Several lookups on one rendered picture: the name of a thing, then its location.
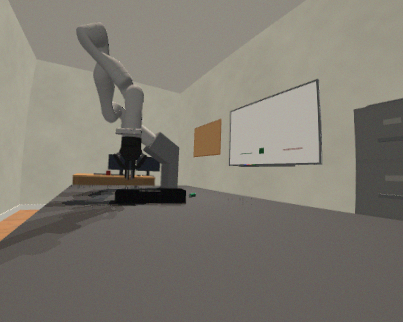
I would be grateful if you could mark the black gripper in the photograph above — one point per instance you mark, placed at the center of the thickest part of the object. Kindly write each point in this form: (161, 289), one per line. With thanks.
(130, 149)

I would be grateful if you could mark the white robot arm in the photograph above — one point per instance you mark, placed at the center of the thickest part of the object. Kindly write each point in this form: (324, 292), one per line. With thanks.
(91, 37)

